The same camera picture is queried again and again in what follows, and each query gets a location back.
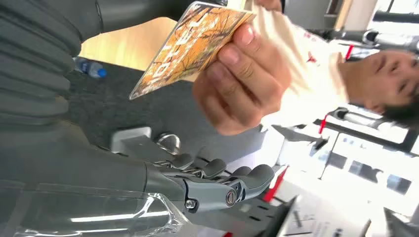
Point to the person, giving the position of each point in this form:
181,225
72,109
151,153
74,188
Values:
311,75

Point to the clear water bottle blue cap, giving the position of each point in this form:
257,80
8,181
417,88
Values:
90,68

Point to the silver-capped stanchion post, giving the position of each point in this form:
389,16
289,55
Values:
356,118
389,39

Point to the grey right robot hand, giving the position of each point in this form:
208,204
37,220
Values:
82,170

